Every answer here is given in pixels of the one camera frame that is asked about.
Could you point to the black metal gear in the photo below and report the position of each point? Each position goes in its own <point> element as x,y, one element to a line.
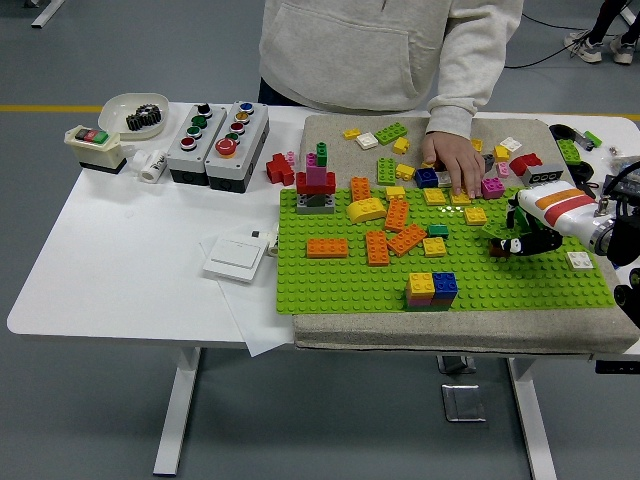
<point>150,112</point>
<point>135,122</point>

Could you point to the white table leg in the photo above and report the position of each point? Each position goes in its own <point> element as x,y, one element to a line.
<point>177,400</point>
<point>534,425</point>

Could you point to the grey emergency stop control box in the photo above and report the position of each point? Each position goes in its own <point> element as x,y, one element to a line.
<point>247,147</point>

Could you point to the white table foot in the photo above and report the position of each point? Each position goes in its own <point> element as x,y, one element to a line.
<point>47,12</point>
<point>629,12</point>

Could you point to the white pipe tee fitting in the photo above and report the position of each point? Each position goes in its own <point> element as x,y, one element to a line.
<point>152,167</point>

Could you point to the small black clip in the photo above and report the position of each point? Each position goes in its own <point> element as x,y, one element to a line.
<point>589,190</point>

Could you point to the flat white toy brick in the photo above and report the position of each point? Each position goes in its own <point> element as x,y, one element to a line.
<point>367,140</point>
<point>580,261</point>
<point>442,180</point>
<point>510,144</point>

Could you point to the grey four-button control box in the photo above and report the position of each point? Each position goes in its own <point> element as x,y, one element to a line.
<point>192,157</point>

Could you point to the cream red-green switch box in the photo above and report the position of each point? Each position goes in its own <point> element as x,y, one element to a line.
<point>95,150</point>

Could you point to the silver floor socket plate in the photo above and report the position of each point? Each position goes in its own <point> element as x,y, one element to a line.
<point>462,402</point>
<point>455,364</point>

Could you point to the lime green studded baseplate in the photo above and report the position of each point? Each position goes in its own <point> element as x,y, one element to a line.
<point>325,285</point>

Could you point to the white paper sheet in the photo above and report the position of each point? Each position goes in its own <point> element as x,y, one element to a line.
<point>260,325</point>

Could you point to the magenta toy brick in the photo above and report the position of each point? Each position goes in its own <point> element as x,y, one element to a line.
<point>492,189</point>

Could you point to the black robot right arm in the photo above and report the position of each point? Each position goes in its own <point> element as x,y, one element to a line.
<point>625,235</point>

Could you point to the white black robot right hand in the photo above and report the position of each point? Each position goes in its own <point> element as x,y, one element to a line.
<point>560,210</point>

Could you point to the long grey toy brick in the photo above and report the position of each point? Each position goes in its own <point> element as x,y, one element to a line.
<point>542,176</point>

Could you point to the white wall switch panel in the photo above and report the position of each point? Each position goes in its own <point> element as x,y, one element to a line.
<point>232,257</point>

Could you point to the small dark green toy brick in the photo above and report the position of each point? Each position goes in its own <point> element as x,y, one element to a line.
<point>438,230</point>

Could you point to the grey-brown mat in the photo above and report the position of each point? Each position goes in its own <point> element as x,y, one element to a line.
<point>330,130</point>

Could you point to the long lime toy brick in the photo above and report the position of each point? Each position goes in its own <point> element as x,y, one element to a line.
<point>497,230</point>

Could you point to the red toy brick cluster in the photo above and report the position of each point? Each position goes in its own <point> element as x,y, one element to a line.
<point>277,170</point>

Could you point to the black table control panel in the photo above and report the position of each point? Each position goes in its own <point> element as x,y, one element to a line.
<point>617,366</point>

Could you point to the white plastic tray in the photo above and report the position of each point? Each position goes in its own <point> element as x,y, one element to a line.
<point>112,112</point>

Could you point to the lime green toy brick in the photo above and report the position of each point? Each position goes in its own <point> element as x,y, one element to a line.
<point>387,171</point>
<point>569,150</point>
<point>391,133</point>

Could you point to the dark grey sloped toy brick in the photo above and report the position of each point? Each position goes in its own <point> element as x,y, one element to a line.
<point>489,161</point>

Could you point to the person's left hand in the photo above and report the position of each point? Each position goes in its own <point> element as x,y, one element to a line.
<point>457,160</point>

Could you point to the olive sloped toy brick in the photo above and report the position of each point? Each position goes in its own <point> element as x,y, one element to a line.
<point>315,200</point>

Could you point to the yellow curved toy brick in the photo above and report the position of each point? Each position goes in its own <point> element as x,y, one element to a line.
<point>366,210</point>

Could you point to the clear bag of parts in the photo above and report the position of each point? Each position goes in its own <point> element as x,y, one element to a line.
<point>625,160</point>

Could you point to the wide red toy brick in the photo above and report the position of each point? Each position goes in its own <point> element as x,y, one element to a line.
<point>302,183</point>

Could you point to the tall pink toy brick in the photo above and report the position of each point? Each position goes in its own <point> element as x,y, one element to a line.
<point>316,173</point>

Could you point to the brown toy brick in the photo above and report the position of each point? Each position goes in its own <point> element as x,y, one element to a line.
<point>497,254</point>

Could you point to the blue toy brick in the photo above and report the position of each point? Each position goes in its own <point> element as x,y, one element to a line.
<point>445,282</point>
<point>426,179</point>

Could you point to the red arch toy brick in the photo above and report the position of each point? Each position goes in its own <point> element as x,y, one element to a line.
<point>522,164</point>

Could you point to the person's left forearm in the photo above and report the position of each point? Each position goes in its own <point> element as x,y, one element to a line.
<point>455,110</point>

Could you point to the small yellow toy brick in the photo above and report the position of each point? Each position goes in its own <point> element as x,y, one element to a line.
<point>352,133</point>

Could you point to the person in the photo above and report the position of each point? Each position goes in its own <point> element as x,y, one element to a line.
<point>592,50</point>
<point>340,50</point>

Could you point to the tall dark green toy brick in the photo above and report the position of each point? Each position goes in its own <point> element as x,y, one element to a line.
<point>321,150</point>

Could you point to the silver black green small tool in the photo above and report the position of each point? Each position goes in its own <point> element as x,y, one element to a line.
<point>586,140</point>

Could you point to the black tape roll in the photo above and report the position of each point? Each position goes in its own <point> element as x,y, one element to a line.
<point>582,172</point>

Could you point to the small pink toy brick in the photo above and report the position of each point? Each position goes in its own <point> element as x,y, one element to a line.
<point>291,158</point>
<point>503,170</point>

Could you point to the orange long toy brick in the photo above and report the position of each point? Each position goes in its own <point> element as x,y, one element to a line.
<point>326,248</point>
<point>377,248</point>
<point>360,189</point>
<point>405,240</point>
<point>396,215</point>

